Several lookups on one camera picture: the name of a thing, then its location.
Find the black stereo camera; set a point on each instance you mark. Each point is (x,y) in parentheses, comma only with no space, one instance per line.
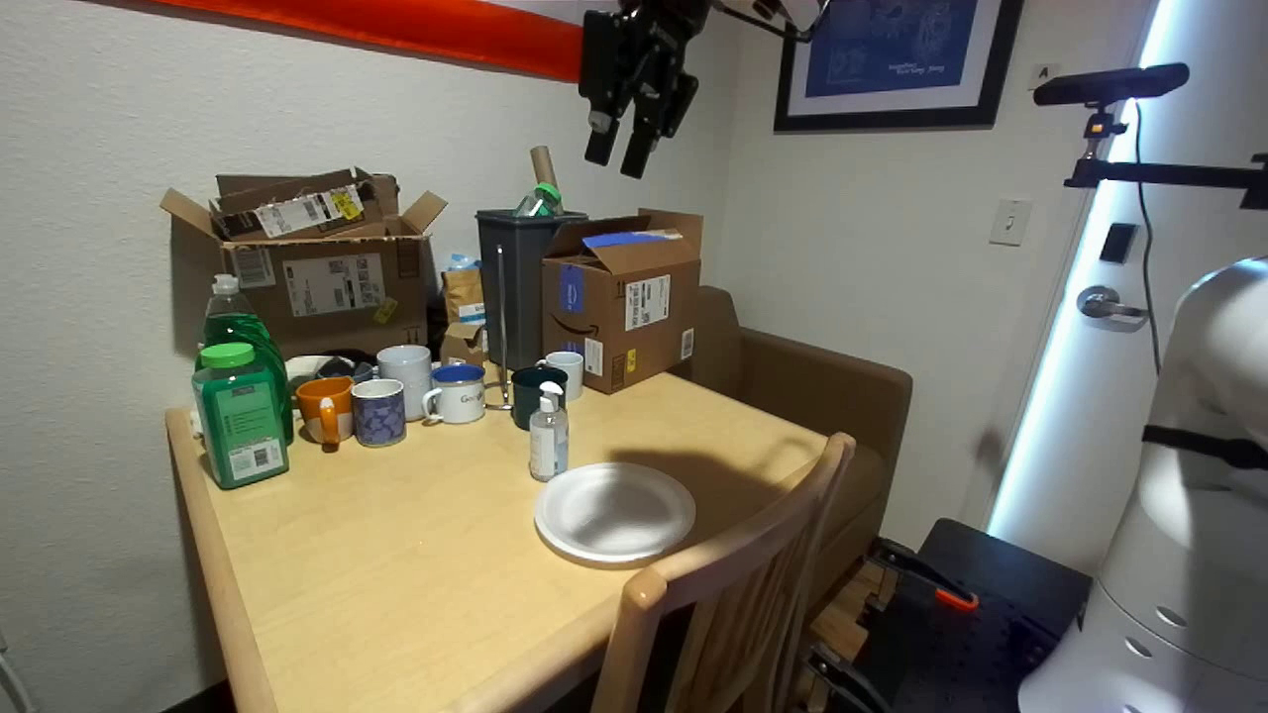
(1112,85)

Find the tall white mug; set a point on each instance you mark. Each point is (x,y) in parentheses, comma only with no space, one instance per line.
(407,369)

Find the orange mug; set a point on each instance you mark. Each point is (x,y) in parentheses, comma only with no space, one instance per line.
(322,401)

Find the dark green mug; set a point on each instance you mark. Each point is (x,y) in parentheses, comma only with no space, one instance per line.
(523,394)

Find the white mug blue rim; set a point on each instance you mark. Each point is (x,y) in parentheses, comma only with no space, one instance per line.
(457,398)

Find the brown cardboard tube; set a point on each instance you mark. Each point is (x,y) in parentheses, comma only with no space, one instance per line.
(544,162)

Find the white door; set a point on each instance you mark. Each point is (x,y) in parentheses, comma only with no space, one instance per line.
(1076,410)

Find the green square bottle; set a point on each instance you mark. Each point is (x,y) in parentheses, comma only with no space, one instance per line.
(240,419)

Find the framed blue picture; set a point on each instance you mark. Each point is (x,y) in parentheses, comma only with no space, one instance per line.
(895,60)

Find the small brown cardboard box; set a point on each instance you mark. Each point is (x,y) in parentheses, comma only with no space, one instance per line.
(459,311)

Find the small white cup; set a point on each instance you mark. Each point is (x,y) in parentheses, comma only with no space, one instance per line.
(566,369)

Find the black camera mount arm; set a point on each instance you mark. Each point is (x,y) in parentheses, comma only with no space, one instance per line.
(1162,176)

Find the large open cardboard box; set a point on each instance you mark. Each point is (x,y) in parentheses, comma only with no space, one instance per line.
(329,290)

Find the green plastic bottle trash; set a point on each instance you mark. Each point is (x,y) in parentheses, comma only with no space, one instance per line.
(541,204)

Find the flattened cardboard with label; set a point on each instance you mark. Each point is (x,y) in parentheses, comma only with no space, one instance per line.
(302,204)

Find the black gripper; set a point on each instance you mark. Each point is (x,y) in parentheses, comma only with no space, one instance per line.
(640,63)

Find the blue patterned mug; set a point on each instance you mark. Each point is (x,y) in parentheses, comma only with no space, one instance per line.
(379,418)

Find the brown armchair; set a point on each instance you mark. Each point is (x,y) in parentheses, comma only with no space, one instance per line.
(817,390)

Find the light wooden chair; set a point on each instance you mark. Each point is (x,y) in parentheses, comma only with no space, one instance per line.
(737,566)

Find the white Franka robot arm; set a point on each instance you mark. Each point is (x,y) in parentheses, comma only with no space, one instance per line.
(1214,398)

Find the white round plate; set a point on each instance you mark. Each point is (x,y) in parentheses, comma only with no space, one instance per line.
(617,513)

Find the red wall banner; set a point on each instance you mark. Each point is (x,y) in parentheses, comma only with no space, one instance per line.
(397,23)

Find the cardboard box with shipping label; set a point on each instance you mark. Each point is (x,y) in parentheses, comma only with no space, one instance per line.
(618,311)

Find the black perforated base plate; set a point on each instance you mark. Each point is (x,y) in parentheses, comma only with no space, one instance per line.
(1010,578)

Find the black trash bin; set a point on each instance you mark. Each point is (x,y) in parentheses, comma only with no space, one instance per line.
(510,282)

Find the black door keypad lock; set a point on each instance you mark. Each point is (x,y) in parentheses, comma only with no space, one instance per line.
(1117,242)

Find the green soda bottle white cap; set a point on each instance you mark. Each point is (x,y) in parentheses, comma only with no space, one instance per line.
(235,318)

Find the white light switch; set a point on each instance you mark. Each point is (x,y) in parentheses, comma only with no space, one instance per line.
(1010,221)

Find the small clear pump bottle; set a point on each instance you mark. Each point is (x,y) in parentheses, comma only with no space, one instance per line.
(549,441)

